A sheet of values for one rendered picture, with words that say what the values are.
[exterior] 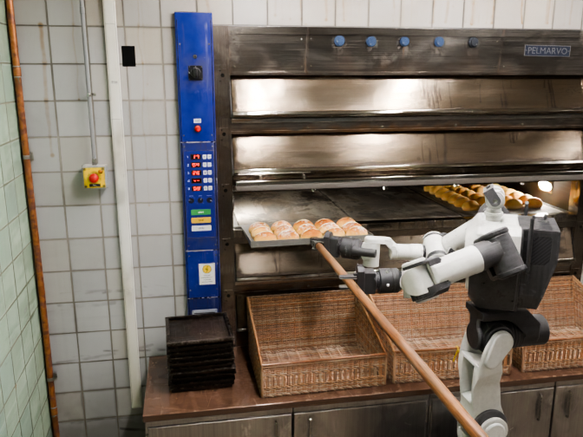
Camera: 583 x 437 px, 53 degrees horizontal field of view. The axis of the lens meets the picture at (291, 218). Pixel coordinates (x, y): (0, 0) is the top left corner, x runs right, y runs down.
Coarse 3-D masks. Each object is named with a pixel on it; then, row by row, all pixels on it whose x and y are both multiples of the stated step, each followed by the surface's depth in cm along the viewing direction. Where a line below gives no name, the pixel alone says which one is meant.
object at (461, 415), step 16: (336, 272) 219; (352, 288) 200; (368, 304) 185; (384, 320) 173; (400, 336) 163; (416, 368) 149; (432, 384) 140; (448, 400) 133; (464, 416) 127; (480, 432) 121
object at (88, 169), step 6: (84, 168) 253; (90, 168) 254; (96, 168) 254; (102, 168) 255; (84, 174) 254; (90, 174) 254; (102, 174) 255; (84, 180) 255; (102, 180) 256; (84, 186) 255; (90, 186) 256; (96, 186) 256; (102, 186) 256
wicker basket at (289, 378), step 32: (256, 320) 285; (288, 320) 288; (320, 320) 291; (352, 320) 294; (256, 352) 257; (288, 352) 285; (320, 352) 285; (352, 352) 285; (384, 352) 254; (288, 384) 248; (320, 384) 250; (352, 384) 254; (384, 384) 256
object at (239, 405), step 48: (240, 384) 257; (528, 384) 263; (576, 384) 269; (192, 432) 240; (240, 432) 244; (288, 432) 248; (336, 432) 252; (384, 432) 256; (432, 432) 261; (528, 432) 270; (576, 432) 275
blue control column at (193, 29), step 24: (192, 24) 251; (192, 48) 253; (192, 96) 258; (192, 120) 261; (192, 144) 263; (216, 168) 268; (216, 192) 270; (216, 216) 273; (192, 240) 274; (216, 240) 276; (192, 264) 276; (216, 264) 278; (192, 288) 279; (216, 288) 281
